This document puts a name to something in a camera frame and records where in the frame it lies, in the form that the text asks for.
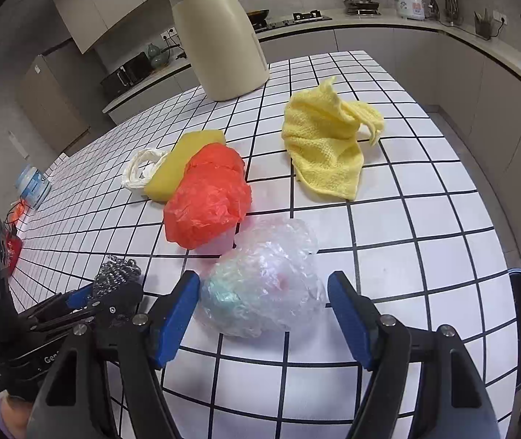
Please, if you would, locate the steel wool scrubber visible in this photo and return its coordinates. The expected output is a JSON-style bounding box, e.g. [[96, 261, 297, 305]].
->
[[91, 255, 142, 300]]

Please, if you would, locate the yellow sponge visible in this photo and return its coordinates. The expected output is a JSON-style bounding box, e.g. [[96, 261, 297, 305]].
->
[[143, 130, 226, 203]]

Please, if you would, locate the red plastic bag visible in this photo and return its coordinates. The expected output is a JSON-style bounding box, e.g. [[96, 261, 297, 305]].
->
[[163, 143, 252, 250]]

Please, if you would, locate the clear plastic bag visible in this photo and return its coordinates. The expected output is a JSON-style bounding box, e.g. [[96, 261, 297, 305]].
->
[[195, 218, 326, 338]]

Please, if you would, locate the yellow cloth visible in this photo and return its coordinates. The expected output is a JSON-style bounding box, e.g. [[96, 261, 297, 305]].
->
[[281, 76, 385, 200]]

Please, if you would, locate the left hand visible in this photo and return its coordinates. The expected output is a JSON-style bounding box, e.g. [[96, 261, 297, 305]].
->
[[0, 395, 33, 439]]

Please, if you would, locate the red snack packet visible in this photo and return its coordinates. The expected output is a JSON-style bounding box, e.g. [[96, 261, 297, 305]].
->
[[0, 200, 30, 278]]

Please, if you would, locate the white plastic jar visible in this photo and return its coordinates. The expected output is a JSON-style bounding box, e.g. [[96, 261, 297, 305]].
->
[[15, 165, 51, 209]]

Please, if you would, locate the refrigerator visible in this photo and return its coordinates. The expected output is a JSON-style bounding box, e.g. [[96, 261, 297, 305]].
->
[[16, 39, 114, 155]]

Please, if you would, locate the black microwave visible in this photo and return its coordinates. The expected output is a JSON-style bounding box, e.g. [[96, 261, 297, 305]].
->
[[101, 52, 152, 100]]

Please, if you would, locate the green ceramic vase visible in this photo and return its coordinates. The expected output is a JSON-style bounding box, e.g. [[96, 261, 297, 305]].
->
[[147, 44, 170, 70]]

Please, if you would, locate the beige thermos jug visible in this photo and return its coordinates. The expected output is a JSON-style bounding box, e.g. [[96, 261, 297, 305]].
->
[[169, 0, 269, 101]]

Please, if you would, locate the frying pan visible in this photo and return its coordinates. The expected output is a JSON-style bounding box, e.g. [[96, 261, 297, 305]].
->
[[246, 9, 269, 31]]

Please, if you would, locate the utensil holder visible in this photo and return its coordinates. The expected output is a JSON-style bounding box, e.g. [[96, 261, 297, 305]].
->
[[473, 9, 492, 41]]

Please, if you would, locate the black kettle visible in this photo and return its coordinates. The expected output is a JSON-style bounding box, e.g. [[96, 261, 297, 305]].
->
[[344, 0, 379, 16]]

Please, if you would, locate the white rice cooker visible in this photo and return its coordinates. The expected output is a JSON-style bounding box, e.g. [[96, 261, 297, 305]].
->
[[394, 0, 425, 21]]

